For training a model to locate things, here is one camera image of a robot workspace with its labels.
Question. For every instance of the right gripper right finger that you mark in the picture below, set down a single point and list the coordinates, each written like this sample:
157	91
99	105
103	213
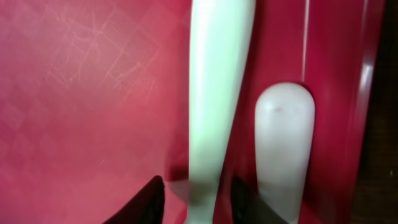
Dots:
248	208

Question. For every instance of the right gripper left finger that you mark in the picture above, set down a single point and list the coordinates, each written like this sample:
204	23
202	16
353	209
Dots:
146	207

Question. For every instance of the white plastic fork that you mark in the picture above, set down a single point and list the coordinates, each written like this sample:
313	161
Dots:
284	126

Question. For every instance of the white plastic spoon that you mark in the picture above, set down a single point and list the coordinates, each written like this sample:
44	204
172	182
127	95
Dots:
220	35

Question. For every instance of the red serving tray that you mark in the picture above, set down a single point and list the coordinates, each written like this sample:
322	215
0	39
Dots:
94	103

